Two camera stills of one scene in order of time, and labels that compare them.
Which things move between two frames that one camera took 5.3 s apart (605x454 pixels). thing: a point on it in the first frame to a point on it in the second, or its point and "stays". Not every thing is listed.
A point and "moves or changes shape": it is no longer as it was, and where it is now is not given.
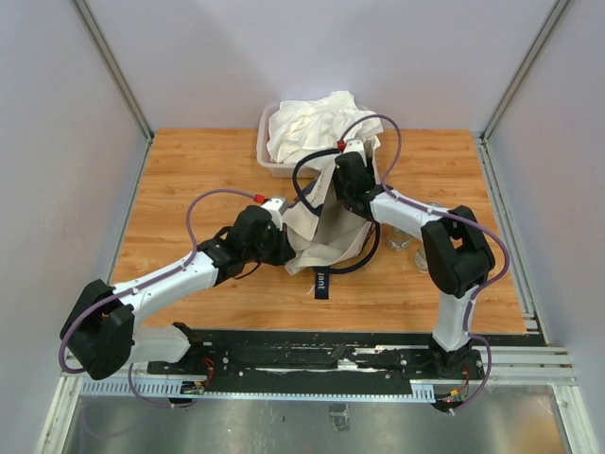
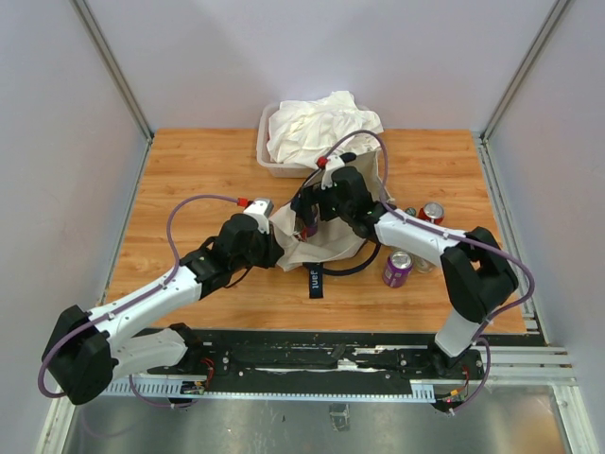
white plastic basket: x=276 y=168 stays
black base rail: x=313 y=359 stays
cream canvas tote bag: x=329 y=235 moves or changes shape
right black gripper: x=340 y=188 to x=312 y=195
